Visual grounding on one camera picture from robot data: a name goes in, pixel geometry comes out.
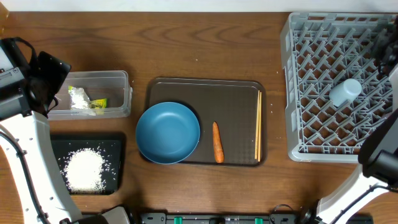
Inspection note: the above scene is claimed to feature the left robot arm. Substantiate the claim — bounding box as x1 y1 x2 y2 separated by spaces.
1 37 134 223

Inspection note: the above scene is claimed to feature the black plastic tray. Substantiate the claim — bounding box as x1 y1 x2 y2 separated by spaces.
51 133 125 195

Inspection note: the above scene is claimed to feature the light blue cup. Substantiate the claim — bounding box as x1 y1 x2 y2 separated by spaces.
329 78 363 107

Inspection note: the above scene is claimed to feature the orange carrot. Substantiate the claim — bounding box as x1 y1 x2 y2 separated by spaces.
212 121 224 163

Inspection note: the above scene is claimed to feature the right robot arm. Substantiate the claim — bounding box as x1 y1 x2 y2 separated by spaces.
299 30 397 224

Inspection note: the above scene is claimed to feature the dark brown serving tray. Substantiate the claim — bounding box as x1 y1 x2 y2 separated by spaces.
145 78 267 167

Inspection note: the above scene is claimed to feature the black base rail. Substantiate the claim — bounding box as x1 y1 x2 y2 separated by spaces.
136 212 374 224

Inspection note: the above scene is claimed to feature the grey dishwasher rack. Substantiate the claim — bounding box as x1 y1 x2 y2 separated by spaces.
280 12 397 163

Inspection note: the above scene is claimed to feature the dark blue plate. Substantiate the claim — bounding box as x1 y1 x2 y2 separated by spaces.
136 102 201 164

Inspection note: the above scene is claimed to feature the clear plastic bin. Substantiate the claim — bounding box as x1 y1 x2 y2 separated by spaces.
48 70 132 121

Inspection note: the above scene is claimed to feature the yellow foil snack wrapper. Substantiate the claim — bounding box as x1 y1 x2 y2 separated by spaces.
70 98 108 116

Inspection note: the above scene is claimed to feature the pile of white rice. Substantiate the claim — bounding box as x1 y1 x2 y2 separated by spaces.
61 148 105 194

